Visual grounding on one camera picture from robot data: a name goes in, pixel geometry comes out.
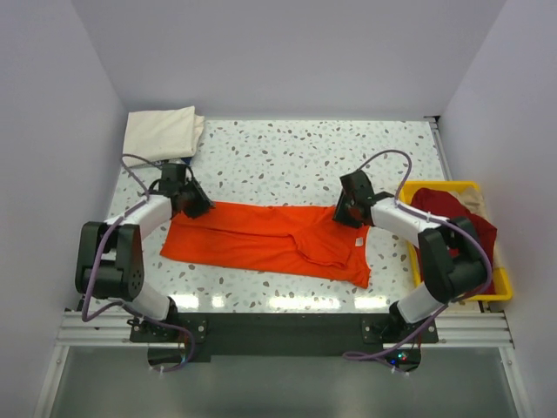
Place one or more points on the aluminium front frame rail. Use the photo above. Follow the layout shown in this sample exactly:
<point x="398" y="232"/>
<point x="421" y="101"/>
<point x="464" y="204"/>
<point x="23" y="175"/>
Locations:
<point x="460" y="329"/>

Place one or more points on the orange t shirt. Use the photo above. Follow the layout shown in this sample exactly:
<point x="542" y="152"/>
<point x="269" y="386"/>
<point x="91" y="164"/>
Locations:
<point x="299" y="240"/>

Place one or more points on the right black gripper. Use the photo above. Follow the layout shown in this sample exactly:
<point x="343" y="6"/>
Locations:
<point x="340" y="217"/>

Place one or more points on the aluminium frame rail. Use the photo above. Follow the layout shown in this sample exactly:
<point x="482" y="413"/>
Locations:
<point x="433" y="122"/>
<point x="460" y="329"/>

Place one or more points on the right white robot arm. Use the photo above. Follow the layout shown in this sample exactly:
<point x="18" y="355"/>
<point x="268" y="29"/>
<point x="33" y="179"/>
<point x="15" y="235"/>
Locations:
<point x="453" y="262"/>

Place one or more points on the yellow plastic bin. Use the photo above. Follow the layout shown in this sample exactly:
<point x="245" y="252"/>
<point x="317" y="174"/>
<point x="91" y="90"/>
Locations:
<point x="500" y="288"/>

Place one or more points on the beige t shirt in bin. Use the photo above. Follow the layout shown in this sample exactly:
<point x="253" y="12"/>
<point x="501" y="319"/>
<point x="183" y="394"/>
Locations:
<point x="472" y="200"/>

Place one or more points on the folded cream t shirt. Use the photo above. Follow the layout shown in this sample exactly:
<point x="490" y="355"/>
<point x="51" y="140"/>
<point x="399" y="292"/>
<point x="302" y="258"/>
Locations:
<point x="161" y="135"/>

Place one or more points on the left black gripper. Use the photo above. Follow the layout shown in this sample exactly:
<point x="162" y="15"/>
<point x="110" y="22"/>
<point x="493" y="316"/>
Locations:
<point x="203" y="204"/>

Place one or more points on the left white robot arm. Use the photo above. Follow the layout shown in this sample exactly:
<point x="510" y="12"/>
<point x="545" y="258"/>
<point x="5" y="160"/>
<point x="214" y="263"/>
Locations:
<point x="110" y="258"/>

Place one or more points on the dark red t shirt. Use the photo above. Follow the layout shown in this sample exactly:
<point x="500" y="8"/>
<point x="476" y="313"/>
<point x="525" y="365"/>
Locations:
<point x="444" y="204"/>

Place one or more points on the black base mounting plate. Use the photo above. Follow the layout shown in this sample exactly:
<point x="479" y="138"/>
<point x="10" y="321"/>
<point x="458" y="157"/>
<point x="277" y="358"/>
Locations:
<point x="200" y="337"/>

